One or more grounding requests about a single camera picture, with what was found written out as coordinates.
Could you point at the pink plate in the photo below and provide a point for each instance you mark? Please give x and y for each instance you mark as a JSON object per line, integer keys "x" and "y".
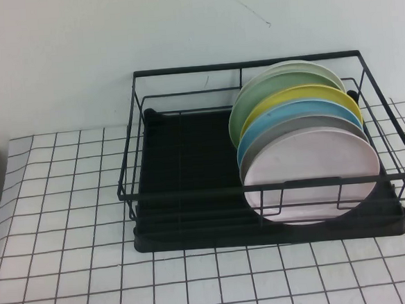
{"x": 304, "y": 159}

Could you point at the green plate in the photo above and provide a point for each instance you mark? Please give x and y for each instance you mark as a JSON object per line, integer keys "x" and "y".
{"x": 264, "y": 92}

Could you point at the blue plate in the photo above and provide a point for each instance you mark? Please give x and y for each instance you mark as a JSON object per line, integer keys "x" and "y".
{"x": 290, "y": 112}

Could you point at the grey plate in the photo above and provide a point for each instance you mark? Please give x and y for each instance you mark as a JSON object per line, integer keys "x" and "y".
{"x": 311, "y": 123}

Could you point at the yellow plate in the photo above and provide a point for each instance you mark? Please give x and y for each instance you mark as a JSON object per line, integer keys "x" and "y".
{"x": 302, "y": 94}

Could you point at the pale mint plate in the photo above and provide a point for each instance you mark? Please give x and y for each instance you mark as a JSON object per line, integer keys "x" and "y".
{"x": 307, "y": 63}

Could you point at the black plastic drip tray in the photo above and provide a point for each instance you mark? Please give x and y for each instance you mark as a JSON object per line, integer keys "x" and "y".
{"x": 188, "y": 153}

